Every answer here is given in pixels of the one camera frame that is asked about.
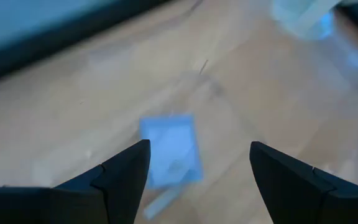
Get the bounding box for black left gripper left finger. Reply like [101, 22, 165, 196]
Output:
[0, 139, 152, 224]

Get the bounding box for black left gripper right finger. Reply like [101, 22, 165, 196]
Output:
[249, 141, 358, 224]

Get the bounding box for lavender wall charger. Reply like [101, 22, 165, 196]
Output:
[139, 113, 204, 220]

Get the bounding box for clear plastic bin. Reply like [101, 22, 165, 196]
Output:
[26, 46, 276, 224]

